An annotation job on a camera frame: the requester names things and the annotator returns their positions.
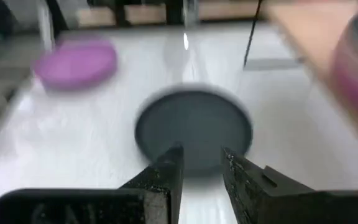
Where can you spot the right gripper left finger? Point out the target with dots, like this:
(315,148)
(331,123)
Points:
(104,208)

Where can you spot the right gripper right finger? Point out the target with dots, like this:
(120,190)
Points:
(275,202)

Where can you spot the purple plate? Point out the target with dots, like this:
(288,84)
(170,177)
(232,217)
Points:
(76,65)

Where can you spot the white table cover sheet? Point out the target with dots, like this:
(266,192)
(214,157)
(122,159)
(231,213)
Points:
(104,140)

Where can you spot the black plate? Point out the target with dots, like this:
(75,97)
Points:
(194,124)

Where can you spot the wooden shelf black metal legs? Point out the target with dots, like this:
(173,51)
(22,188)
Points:
(309,31)

